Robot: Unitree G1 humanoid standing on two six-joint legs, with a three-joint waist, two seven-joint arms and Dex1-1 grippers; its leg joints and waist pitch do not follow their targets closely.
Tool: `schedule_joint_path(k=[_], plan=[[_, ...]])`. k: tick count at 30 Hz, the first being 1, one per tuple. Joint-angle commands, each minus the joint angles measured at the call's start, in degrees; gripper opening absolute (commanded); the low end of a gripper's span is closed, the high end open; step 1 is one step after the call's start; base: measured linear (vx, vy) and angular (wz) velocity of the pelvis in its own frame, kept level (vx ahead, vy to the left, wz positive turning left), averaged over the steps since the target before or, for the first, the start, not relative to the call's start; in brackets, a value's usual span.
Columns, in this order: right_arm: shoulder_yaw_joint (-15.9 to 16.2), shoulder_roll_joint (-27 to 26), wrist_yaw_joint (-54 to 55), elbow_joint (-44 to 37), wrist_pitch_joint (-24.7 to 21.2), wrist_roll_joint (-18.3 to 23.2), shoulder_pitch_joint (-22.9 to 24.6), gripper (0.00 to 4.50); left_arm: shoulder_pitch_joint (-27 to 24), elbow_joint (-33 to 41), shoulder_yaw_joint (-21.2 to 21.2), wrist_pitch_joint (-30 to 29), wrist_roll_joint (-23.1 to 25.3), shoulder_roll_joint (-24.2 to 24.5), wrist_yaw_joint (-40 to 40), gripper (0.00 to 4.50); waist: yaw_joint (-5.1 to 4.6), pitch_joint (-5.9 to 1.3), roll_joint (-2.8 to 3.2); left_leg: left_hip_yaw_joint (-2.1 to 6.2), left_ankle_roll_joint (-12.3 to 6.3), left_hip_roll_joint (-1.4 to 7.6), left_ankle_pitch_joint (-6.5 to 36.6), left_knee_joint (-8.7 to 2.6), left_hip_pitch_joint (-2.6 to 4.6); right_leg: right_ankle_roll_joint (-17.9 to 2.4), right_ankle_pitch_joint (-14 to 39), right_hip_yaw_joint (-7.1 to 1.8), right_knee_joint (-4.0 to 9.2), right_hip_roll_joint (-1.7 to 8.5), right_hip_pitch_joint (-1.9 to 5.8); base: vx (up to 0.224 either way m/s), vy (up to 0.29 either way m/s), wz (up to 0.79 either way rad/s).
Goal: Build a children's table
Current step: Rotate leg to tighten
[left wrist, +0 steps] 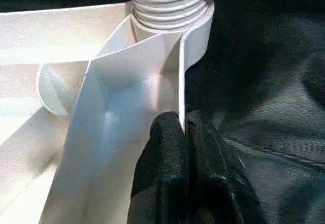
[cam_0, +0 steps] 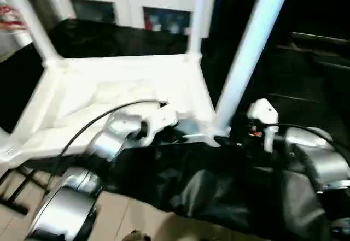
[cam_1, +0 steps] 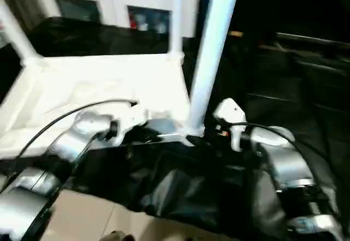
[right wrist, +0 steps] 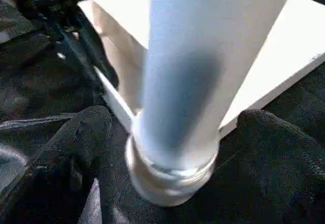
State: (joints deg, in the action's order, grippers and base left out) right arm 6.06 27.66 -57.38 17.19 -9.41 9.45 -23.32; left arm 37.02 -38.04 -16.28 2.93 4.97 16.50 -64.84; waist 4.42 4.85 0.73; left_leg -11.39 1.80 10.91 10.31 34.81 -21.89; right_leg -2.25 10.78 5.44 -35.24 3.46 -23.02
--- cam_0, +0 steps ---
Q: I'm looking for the white plastic table leg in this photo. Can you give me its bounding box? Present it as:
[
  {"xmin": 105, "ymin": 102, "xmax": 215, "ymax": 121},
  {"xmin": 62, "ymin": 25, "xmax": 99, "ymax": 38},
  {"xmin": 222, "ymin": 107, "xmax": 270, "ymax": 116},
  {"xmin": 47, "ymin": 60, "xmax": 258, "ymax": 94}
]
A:
[
  {"xmin": 0, "ymin": 127, "xmax": 16, "ymax": 167},
  {"xmin": 0, "ymin": 0, "xmax": 66, "ymax": 67},
  {"xmin": 213, "ymin": 0, "xmax": 295, "ymax": 141},
  {"xmin": 188, "ymin": 0, "xmax": 208, "ymax": 58}
]

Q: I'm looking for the white plastic table top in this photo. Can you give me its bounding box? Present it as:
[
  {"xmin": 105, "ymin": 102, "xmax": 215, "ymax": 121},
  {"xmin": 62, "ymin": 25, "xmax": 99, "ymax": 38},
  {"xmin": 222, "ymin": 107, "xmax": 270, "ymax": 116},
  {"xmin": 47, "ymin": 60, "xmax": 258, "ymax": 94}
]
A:
[{"xmin": 0, "ymin": 54, "xmax": 231, "ymax": 168}]

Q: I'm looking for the black work mat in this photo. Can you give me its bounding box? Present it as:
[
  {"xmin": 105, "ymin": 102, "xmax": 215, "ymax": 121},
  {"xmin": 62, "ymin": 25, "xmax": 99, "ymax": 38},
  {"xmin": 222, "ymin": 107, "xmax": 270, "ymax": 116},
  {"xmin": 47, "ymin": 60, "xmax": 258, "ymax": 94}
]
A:
[{"xmin": 0, "ymin": 18, "xmax": 350, "ymax": 241}]

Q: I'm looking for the dark brown rounded foot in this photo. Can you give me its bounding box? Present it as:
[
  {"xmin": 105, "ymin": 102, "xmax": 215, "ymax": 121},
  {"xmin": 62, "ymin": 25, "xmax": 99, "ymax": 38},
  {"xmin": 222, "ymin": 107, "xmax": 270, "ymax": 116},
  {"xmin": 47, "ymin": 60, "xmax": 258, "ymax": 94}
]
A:
[{"xmin": 124, "ymin": 230, "xmax": 153, "ymax": 241}]

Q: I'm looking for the white patterned jug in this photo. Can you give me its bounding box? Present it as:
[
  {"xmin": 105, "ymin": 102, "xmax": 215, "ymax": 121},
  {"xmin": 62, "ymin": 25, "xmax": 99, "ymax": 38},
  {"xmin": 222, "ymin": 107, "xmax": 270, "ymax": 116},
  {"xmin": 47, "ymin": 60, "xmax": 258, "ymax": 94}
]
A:
[{"xmin": 168, "ymin": 18, "xmax": 180, "ymax": 34}]

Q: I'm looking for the black flat monitor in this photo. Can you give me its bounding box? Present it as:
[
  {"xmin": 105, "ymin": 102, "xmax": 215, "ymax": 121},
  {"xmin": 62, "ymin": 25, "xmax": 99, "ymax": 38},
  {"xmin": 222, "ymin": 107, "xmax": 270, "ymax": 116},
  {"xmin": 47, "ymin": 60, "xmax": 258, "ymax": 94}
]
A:
[{"xmin": 289, "ymin": 31, "xmax": 350, "ymax": 48}]

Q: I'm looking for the black speaker cabinet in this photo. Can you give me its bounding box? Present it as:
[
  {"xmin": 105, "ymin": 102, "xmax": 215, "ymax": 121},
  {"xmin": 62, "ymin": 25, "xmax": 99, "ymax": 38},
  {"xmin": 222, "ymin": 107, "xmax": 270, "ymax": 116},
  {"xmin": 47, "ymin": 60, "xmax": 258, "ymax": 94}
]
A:
[{"xmin": 210, "ymin": 0, "xmax": 291, "ymax": 43}]

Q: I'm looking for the white sideboard cabinet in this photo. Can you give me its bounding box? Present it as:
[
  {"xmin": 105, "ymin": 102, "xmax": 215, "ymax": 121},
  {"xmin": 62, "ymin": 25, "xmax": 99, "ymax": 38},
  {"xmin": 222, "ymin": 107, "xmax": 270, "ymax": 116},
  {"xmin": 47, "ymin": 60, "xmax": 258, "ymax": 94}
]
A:
[{"xmin": 50, "ymin": 0, "xmax": 217, "ymax": 39}]

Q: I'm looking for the white plastic bin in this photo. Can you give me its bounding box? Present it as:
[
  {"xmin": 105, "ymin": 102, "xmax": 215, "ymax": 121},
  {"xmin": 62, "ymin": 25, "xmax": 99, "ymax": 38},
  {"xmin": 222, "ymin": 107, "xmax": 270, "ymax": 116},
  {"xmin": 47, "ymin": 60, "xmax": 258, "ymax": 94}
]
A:
[{"xmin": 13, "ymin": 30, "xmax": 36, "ymax": 48}]

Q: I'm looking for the grey curtain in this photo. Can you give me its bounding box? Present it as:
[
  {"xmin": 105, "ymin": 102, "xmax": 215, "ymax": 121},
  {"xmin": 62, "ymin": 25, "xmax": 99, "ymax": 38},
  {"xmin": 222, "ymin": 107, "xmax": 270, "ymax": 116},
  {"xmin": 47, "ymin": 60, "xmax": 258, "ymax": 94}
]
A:
[{"xmin": 24, "ymin": 0, "xmax": 64, "ymax": 23}]

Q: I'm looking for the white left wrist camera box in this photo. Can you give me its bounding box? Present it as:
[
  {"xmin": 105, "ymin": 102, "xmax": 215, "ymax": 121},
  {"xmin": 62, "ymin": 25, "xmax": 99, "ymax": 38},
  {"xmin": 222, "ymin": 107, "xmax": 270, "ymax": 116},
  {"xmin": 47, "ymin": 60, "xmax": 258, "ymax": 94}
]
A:
[{"xmin": 136, "ymin": 104, "xmax": 179, "ymax": 148}]

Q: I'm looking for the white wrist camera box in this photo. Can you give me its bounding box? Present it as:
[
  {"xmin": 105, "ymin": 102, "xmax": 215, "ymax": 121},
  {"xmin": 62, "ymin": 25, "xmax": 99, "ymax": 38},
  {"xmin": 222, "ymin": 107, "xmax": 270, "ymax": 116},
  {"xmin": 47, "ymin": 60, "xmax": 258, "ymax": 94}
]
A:
[
  {"xmin": 136, "ymin": 104, "xmax": 179, "ymax": 148},
  {"xmin": 247, "ymin": 98, "xmax": 280, "ymax": 154}
]

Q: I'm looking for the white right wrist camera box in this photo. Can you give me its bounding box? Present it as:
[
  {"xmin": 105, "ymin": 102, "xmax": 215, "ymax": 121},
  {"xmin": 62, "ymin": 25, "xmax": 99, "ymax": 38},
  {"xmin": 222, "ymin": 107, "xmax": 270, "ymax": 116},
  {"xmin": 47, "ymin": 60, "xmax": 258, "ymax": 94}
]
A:
[{"xmin": 247, "ymin": 98, "xmax": 280, "ymax": 154}]

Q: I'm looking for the black metal folding frame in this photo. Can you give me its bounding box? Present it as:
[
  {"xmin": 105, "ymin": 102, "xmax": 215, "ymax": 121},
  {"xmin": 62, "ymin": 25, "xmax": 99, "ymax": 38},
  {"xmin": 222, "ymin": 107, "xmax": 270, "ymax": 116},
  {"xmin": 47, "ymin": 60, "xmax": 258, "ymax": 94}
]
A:
[{"xmin": 0, "ymin": 166, "xmax": 56, "ymax": 218}]

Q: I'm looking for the red wire bundle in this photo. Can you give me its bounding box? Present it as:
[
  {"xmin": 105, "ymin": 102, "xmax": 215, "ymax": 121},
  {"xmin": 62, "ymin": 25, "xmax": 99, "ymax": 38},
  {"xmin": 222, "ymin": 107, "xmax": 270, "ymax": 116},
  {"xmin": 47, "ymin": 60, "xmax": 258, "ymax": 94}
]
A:
[{"xmin": 0, "ymin": 4, "xmax": 28, "ymax": 32}]

